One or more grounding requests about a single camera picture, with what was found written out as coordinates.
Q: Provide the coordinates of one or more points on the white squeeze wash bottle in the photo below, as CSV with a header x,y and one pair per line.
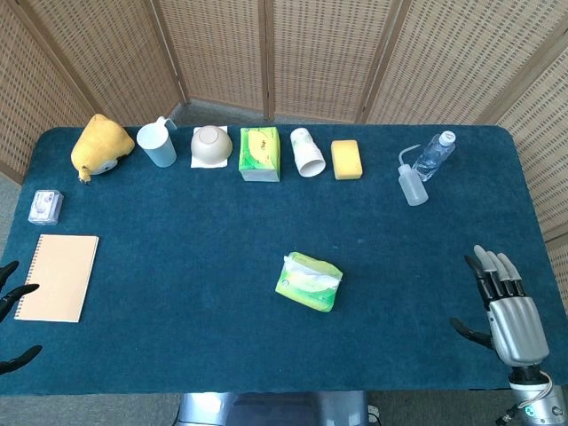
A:
x,y
412,183

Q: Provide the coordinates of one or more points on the dark blue table cloth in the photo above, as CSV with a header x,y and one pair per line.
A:
x,y
275,231

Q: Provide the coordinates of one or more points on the orange spiral notebook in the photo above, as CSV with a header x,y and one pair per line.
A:
x,y
57,278

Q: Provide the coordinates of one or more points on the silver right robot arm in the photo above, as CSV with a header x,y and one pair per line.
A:
x,y
534,399

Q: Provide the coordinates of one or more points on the white paper cup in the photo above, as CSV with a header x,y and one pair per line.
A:
x,y
307,153

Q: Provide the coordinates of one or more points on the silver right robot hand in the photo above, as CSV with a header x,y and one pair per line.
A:
x,y
519,326

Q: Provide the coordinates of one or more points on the clear plastic water bottle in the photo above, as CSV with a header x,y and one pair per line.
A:
x,y
433,156

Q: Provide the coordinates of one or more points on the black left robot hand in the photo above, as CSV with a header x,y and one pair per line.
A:
x,y
13,295

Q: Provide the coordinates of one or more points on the beige overturned bowl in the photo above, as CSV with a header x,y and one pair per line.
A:
x,y
208,163

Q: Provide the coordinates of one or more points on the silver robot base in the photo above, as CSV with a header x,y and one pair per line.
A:
x,y
273,408

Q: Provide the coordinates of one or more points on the green boxed tissue pack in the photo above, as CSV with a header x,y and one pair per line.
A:
x,y
260,154

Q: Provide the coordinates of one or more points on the small clear plastic box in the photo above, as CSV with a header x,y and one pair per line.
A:
x,y
44,207

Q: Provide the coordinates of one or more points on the woven folding screen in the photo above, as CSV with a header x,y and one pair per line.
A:
x,y
284,57

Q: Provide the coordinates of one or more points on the beige upturned bowl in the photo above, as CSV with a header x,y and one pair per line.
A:
x,y
211,144

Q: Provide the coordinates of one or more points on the yellow sponge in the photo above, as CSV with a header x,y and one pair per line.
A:
x,y
346,159

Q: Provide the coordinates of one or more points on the yellow plush toy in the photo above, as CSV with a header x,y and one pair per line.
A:
x,y
100,145

